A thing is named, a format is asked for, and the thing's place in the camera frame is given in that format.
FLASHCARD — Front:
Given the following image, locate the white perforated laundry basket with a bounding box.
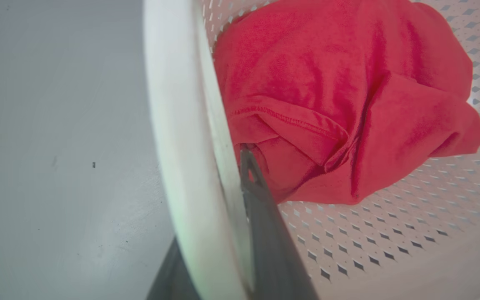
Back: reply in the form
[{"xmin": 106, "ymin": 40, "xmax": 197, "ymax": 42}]
[{"xmin": 142, "ymin": 0, "xmax": 480, "ymax": 300}]

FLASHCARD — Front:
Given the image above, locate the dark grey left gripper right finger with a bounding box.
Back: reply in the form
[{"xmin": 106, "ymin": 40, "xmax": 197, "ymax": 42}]
[{"xmin": 239, "ymin": 149, "xmax": 320, "ymax": 300}]

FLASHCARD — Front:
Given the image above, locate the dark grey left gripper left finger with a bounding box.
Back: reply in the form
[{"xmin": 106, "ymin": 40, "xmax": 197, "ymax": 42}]
[{"xmin": 146, "ymin": 237, "xmax": 201, "ymax": 300}]

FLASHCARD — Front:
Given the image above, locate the red cloth garment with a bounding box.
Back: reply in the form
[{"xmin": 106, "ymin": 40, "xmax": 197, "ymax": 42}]
[{"xmin": 213, "ymin": 0, "xmax": 480, "ymax": 206}]

